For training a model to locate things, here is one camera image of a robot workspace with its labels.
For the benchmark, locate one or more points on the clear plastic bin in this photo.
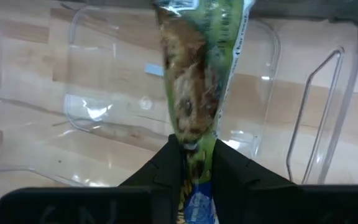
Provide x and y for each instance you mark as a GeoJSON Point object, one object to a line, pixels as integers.
{"type": "Point", "coordinates": [104, 77]}

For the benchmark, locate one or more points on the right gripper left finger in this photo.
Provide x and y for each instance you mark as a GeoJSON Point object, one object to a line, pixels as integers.
{"type": "Point", "coordinates": [89, 208]}

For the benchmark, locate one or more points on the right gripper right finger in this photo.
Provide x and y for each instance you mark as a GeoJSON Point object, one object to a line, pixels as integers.
{"type": "Point", "coordinates": [291, 205]}

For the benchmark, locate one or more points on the green granola bar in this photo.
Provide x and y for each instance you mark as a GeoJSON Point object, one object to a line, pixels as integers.
{"type": "Point", "coordinates": [194, 77]}

